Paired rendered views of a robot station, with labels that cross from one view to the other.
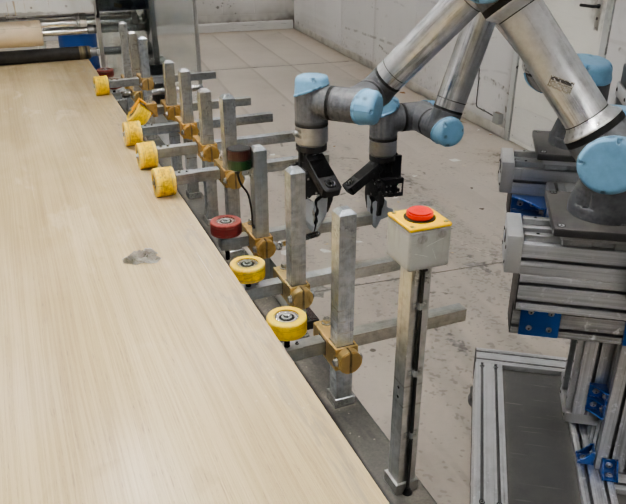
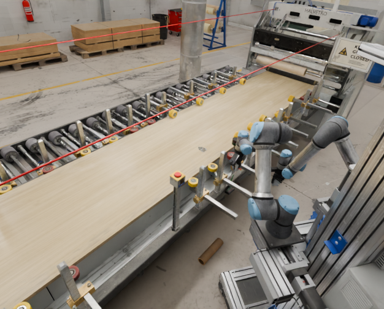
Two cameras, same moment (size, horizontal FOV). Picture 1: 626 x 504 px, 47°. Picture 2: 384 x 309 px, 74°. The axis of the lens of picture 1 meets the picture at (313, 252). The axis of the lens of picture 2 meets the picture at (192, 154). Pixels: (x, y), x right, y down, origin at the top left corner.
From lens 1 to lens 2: 144 cm
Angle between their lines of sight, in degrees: 52
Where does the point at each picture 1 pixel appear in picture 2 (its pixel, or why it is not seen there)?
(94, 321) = (173, 154)
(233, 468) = (138, 190)
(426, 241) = (172, 179)
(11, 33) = (295, 69)
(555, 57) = (257, 168)
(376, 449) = (184, 220)
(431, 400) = not seen: hidden behind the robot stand
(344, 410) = (194, 209)
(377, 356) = not seen: hidden behind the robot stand
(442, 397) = not seen: hidden behind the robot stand
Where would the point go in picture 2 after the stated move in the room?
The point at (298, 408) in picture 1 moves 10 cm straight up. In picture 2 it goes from (161, 194) to (161, 183)
